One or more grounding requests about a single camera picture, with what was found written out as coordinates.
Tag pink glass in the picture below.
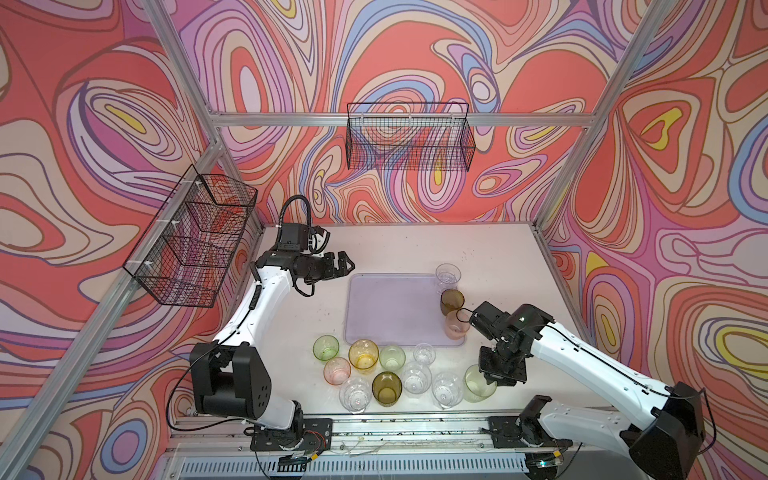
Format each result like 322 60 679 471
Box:
323 357 351 386
444 308 471 340

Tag large pale green glass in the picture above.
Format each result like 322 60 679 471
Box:
464 364 497 403

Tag black wire basket back wall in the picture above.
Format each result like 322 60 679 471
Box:
345 100 476 172

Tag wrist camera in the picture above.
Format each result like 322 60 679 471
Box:
469 301 511 341
275 223 331 254

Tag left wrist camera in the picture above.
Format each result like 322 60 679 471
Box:
275 223 331 254

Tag amber brown glass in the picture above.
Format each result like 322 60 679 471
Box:
440 289 465 316

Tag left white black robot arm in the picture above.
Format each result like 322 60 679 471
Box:
189 250 355 431

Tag black wire basket left wall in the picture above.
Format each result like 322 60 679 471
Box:
123 166 257 308

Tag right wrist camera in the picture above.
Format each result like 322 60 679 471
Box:
469 301 511 341

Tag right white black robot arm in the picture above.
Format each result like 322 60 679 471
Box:
469 302 708 479

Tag yellow glass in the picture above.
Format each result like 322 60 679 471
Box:
348 339 379 374

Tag bright green glass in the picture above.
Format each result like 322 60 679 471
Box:
312 335 340 362

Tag black wire basket wall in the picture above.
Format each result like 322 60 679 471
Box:
345 100 476 172
123 166 257 308

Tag olive dark glass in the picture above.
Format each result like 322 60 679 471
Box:
372 371 403 407

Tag aluminium front rail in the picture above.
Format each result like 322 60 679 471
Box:
167 410 661 457

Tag pale green small glass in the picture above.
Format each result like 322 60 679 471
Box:
379 345 407 372

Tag lavender rectangular plastic tray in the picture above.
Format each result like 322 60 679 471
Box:
344 273 464 347

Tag small clear glass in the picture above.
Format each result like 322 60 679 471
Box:
413 343 436 366

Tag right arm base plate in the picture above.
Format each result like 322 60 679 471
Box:
483 416 573 450

